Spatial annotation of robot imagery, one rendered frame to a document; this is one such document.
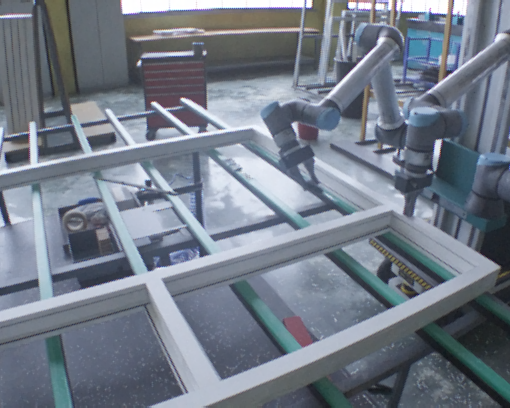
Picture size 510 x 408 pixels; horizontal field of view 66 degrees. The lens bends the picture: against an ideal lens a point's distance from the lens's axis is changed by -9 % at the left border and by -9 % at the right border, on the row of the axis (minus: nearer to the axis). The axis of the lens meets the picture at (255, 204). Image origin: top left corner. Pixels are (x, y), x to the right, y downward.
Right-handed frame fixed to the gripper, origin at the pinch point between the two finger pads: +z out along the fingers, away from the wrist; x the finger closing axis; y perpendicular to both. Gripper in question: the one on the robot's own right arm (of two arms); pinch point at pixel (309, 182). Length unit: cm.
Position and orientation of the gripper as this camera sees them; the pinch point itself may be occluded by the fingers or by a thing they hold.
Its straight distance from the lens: 165.4
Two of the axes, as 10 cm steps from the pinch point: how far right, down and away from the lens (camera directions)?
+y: 2.3, -1.6, -9.6
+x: 8.5, -4.4, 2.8
